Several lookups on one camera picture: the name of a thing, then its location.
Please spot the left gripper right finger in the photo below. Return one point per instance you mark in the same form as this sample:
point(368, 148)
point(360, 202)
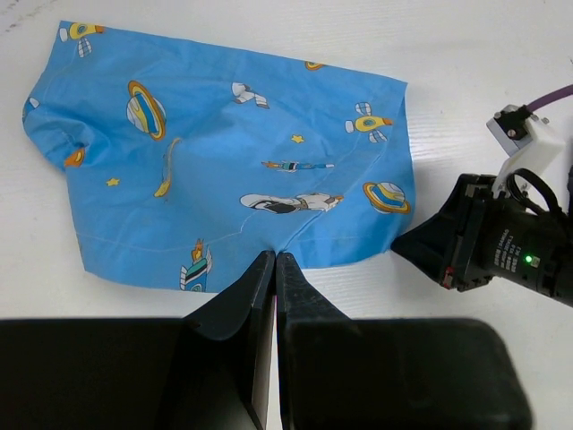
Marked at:
point(336, 372)

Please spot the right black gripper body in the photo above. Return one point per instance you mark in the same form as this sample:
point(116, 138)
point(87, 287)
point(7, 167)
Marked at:
point(526, 238)

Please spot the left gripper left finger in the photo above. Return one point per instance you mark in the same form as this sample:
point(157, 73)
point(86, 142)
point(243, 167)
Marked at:
point(207, 370)

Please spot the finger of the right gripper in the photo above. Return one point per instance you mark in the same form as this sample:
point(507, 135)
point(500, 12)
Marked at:
point(430, 247)

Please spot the blue space-print cloth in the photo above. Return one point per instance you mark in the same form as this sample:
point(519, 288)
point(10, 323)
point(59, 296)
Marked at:
point(185, 160)

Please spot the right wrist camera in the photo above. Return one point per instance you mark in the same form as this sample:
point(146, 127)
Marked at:
point(527, 139)

